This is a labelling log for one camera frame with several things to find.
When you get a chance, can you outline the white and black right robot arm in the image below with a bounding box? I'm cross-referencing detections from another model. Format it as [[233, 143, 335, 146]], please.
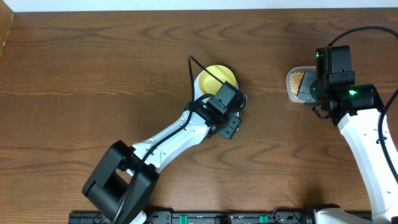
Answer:
[[307, 45, 397, 223]]

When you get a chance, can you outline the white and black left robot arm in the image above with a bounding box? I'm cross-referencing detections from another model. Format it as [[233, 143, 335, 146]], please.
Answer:
[[82, 82, 247, 223]]

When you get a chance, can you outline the white digital kitchen scale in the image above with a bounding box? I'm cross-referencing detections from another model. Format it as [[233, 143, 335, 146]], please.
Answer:
[[193, 73, 248, 119]]

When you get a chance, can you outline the yellow bowl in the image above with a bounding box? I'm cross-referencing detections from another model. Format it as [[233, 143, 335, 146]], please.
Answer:
[[195, 65, 238, 95]]

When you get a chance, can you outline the clear container of soybeans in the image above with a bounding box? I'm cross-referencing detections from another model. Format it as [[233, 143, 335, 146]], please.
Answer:
[[286, 67, 316, 104]]

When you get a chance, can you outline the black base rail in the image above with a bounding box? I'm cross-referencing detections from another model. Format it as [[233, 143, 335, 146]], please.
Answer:
[[68, 211, 302, 224]]

